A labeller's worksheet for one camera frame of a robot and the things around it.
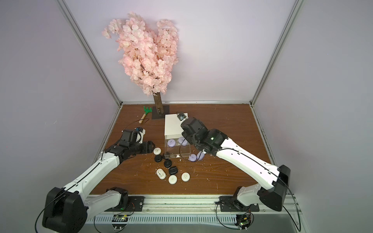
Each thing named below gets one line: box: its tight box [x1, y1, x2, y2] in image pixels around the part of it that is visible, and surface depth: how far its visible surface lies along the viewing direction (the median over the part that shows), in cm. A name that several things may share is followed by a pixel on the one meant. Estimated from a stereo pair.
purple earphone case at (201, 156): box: [196, 150, 205, 161], surface depth 90 cm
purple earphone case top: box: [167, 139, 176, 148], surface depth 85 cm
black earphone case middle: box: [163, 159, 172, 168], surface depth 88 cm
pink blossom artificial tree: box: [101, 11, 179, 116], surface depth 72 cm
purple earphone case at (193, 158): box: [188, 153, 197, 163], surface depth 90 cm
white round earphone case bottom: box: [168, 174, 178, 185], surface depth 81 cm
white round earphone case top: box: [153, 147, 162, 155], surface depth 93 cm
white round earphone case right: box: [180, 171, 191, 183], surface depth 83 cm
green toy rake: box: [138, 105, 153, 124], surface depth 116 cm
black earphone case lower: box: [168, 166, 179, 175], surface depth 85 cm
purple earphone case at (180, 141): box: [178, 136, 188, 147], surface depth 86 cm
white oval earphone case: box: [155, 167, 167, 180], surface depth 83 cm
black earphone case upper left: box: [154, 154, 163, 163], surface depth 90 cm
